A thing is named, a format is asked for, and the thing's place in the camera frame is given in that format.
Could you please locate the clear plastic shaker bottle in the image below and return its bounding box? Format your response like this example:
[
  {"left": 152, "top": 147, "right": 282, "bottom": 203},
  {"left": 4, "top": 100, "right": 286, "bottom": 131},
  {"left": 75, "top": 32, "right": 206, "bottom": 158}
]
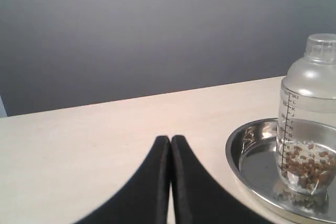
[{"left": 276, "top": 34, "right": 335, "bottom": 195}]

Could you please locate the round stainless steel tray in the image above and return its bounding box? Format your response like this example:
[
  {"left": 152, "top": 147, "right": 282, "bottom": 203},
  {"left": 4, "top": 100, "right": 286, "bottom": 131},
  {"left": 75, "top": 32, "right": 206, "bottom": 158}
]
[{"left": 225, "top": 119, "right": 335, "bottom": 223}]

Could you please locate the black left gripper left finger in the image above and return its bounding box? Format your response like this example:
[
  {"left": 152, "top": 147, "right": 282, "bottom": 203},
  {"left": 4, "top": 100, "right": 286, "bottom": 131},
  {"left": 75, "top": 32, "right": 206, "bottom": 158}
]
[{"left": 77, "top": 136, "right": 170, "bottom": 223}]

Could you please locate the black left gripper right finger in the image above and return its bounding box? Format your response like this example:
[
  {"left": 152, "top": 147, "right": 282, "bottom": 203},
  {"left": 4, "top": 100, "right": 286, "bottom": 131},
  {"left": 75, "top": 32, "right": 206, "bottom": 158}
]
[{"left": 171, "top": 135, "right": 270, "bottom": 224}]

